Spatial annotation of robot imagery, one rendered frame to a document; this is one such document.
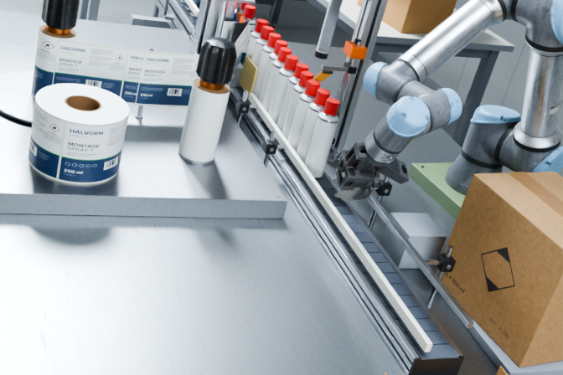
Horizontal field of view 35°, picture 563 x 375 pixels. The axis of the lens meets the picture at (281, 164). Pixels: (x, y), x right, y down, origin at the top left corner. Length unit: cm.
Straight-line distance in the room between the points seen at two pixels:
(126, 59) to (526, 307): 110
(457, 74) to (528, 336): 383
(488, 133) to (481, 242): 52
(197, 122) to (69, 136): 33
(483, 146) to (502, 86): 290
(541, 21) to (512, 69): 314
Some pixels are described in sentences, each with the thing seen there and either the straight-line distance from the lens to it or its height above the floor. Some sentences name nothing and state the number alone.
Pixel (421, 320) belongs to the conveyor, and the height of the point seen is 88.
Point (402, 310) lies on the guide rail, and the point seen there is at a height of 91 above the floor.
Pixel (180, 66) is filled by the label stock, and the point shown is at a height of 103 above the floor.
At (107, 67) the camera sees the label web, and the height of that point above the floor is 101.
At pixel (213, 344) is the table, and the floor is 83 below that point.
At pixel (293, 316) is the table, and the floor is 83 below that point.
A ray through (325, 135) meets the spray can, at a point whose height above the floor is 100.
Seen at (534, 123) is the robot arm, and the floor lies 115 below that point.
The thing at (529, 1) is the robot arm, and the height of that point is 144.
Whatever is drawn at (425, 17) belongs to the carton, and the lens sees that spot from 399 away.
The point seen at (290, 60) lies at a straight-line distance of 234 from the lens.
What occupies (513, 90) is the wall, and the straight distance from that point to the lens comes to 518.
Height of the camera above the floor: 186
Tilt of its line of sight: 26 degrees down
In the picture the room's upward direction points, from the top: 15 degrees clockwise
